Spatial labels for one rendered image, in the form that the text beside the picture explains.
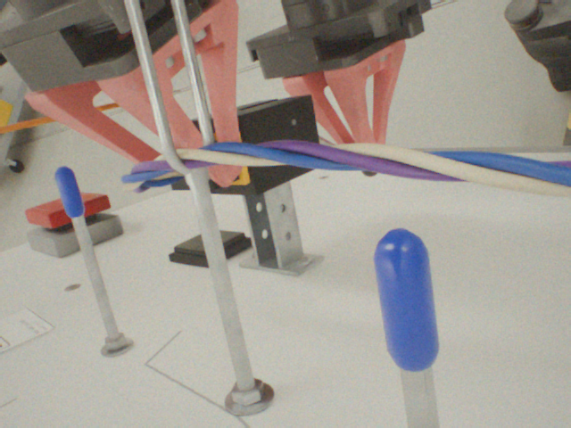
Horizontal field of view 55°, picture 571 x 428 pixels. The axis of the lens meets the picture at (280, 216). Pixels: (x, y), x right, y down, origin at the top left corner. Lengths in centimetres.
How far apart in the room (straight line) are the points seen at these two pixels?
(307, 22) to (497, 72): 139
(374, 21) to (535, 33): 107
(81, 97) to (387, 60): 19
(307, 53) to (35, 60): 16
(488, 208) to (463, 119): 131
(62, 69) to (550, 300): 21
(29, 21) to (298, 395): 16
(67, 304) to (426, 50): 165
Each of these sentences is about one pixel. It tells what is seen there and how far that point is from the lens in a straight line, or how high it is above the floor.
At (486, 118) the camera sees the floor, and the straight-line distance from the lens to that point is 163.
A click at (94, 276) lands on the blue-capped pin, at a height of 117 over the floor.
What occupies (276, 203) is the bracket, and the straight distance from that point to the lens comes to 29.
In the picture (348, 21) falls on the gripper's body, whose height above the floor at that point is 110.
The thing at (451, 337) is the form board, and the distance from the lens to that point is 22.
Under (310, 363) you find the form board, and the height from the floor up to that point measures 112.
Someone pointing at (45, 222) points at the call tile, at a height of 112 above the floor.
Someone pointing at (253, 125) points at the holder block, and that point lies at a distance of 27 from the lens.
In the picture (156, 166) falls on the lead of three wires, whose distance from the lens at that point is 18.
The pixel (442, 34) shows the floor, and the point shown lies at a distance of 189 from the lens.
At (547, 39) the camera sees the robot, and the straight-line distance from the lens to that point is 138.
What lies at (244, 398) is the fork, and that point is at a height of 114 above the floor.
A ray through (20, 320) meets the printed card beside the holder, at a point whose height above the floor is 115.
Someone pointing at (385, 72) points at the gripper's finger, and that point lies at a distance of 37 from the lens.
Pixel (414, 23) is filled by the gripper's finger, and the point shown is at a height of 105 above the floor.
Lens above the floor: 128
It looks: 42 degrees down
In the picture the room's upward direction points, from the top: 61 degrees counter-clockwise
